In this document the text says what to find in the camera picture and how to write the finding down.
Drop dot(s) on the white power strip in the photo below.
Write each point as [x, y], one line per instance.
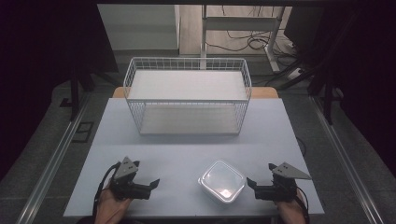
[295, 74]

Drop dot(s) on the black metal stand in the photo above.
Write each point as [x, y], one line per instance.
[74, 99]
[327, 102]

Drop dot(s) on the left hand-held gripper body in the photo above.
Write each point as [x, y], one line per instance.
[126, 174]

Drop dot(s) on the person's left hand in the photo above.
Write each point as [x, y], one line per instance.
[109, 208]

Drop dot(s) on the dark curtain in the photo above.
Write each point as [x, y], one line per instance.
[367, 77]
[34, 62]

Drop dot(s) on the white desk frame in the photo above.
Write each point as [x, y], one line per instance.
[239, 23]

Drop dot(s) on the clear plastic container with lid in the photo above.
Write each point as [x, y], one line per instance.
[221, 182]

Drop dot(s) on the aluminium floor rail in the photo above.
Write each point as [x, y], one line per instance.
[53, 158]
[342, 158]

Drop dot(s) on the wooden table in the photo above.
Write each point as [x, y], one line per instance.
[264, 92]

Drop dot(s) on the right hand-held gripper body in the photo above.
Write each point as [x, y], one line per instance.
[281, 189]

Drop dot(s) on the person's right hand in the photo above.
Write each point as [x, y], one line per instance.
[291, 213]

